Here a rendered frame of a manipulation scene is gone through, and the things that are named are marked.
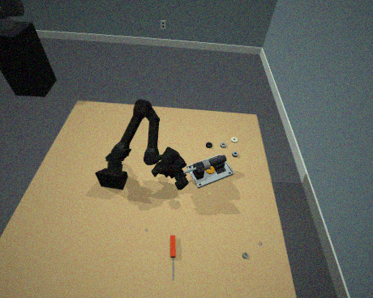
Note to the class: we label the red-handled screwdriver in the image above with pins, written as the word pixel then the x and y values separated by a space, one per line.
pixel 172 250

